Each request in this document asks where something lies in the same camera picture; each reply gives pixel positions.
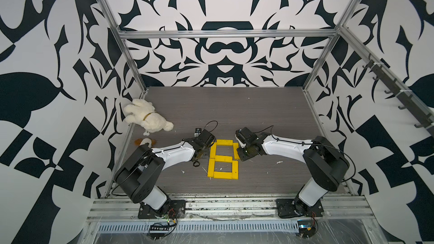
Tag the yellow block bar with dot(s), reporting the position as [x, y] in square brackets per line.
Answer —
[225, 143]
[223, 159]

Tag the black coat hook rail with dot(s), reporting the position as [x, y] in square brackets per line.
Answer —
[409, 100]

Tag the yellow block front edge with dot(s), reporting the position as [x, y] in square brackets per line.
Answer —
[223, 175]

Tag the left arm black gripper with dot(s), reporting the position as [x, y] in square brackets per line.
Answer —
[205, 152]

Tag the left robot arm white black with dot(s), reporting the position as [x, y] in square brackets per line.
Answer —
[137, 177]

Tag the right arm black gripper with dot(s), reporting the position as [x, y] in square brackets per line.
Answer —
[242, 157]

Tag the yellow block vertical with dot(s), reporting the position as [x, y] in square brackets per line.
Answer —
[211, 168]
[213, 150]
[235, 148]

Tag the small brown white plush toy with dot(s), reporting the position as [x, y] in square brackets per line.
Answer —
[146, 141]

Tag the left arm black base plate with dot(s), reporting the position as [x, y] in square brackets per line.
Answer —
[171, 209]

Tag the yellow block top bar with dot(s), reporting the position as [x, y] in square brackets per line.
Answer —
[225, 143]

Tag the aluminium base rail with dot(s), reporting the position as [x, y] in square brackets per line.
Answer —
[232, 206]

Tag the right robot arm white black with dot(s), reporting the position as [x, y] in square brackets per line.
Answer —
[326, 163]

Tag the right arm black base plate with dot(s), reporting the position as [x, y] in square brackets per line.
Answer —
[295, 208]

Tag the white plush teddy bear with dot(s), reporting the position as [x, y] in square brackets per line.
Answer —
[143, 113]

